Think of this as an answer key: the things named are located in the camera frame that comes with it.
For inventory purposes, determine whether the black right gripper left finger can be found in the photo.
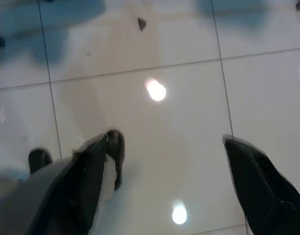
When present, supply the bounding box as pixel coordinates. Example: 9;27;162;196
26;133;109;235

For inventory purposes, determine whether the small dark triangular chip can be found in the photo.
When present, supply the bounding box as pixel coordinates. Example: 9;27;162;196
137;17;148;32

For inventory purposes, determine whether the grey robot right leg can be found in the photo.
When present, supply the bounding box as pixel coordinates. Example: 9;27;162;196
0;159;65;235

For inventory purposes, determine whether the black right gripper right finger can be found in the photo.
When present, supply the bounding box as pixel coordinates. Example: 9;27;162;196
222;134;300;235

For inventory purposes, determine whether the black robot left foot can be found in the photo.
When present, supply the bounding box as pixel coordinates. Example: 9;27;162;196
28;146;53;175

